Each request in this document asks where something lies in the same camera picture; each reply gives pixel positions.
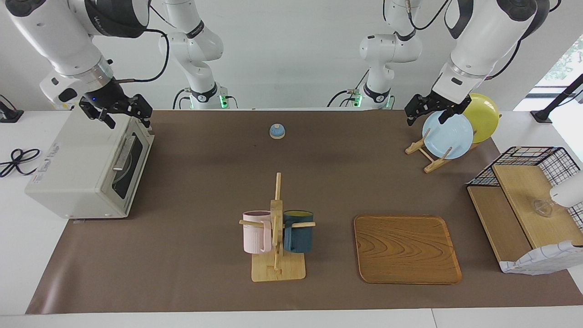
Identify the glass oven door with handle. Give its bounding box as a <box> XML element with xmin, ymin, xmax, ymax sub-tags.
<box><xmin>104</xmin><ymin>121</ymin><xmax>154</xmax><ymax>215</ymax></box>

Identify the white toaster oven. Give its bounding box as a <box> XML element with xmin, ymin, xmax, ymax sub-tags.
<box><xmin>25</xmin><ymin>107</ymin><xmax>155</xmax><ymax>220</ymax></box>

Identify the light blue plate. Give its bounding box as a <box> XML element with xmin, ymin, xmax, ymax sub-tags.
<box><xmin>422</xmin><ymin>111</ymin><xmax>474</xmax><ymax>159</ymax></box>

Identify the yellow plate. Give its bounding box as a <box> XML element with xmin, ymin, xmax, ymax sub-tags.
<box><xmin>461</xmin><ymin>93</ymin><xmax>500</xmax><ymax>144</ymax></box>

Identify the wooden plate rack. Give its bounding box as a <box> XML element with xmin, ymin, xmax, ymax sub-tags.
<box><xmin>405</xmin><ymin>128</ymin><xmax>483</xmax><ymax>174</ymax></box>

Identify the brown table mat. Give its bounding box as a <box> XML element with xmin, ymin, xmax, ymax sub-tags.
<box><xmin>25</xmin><ymin>109</ymin><xmax>583</xmax><ymax>315</ymax></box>

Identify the black angled stand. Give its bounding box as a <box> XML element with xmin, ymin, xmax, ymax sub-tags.
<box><xmin>530</xmin><ymin>74</ymin><xmax>583</xmax><ymax>123</ymax></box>

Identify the brown wooden tray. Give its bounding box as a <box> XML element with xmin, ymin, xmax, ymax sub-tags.
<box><xmin>354</xmin><ymin>215</ymin><xmax>462</xmax><ymax>285</ymax></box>

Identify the small clear glass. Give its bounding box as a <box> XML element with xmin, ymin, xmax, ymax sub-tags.
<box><xmin>533</xmin><ymin>198</ymin><xmax>554</xmax><ymax>218</ymax></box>

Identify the white cylindrical object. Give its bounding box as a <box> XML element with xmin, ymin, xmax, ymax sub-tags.
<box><xmin>549</xmin><ymin>171</ymin><xmax>583</xmax><ymax>209</ymax></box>

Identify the pink mug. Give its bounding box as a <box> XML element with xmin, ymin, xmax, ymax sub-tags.
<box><xmin>242</xmin><ymin>210</ymin><xmax>272</xmax><ymax>254</ymax></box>

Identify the dark teal mug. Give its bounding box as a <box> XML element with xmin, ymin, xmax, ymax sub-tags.
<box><xmin>283</xmin><ymin>210</ymin><xmax>314</xmax><ymax>254</ymax></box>

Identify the white checked cloth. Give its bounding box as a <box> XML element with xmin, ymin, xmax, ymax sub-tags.
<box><xmin>499</xmin><ymin>241</ymin><xmax>583</xmax><ymax>275</ymax></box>

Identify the wooden mug rack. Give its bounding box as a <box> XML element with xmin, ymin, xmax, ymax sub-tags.
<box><xmin>239</xmin><ymin>172</ymin><xmax>316</xmax><ymax>282</ymax></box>

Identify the black right base cable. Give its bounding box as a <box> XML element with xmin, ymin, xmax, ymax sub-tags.
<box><xmin>172</xmin><ymin>88</ymin><xmax>192</xmax><ymax>110</ymax></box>

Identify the black base cable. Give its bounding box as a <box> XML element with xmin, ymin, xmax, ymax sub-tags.
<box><xmin>172</xmin><ymin>88</ymin><xmax>192</xmax><ymax>110</ymax></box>
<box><xmin>327</xmin><ymin>90</ymin><xmax>352</xmax><ymax>108</ymax></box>

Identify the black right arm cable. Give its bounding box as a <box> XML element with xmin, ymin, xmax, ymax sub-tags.
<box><xmin>116</xmin><ymin>28</ymin><xmax>170</xmax><ymax>84</ymax></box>

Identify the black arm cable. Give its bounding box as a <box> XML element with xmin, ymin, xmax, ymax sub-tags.
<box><xmin>484</xmin><ymin>39</ymin><xmax>523</xmax><ymax>82</ymax></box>
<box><xmin>116</xmin><ymin>28</ymin><xmax>170</xmax><ymax>84</ymax></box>

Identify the black left base cable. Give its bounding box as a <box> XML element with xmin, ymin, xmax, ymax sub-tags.
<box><xmin>327</xmin><ymin>90</ymin><xmax>352</xmax><ymax>108</ymax></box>

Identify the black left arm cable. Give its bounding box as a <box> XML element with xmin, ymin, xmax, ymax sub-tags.
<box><xmin>484</xmin><ymin>39</ymin><xmax>523</xmax><ymax>82</ymax></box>

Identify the coiled black cable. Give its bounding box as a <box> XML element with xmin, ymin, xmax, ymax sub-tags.
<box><xmin>0</xmin><ymin>148</ymin><xmax>41</xmax><ymax>178</ymax></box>

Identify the small black clamp mount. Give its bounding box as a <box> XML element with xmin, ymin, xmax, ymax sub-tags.
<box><xmin>0</xmin><ymin>94</ymin><xmax>24</xmax><ymax>123</ymax></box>

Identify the black wire wooden shelf rack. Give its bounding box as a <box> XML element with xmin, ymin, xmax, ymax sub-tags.
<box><xmin>466</xmin><ymin>146</ymin><xmax>583</xmax><ymax>274</ymax></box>

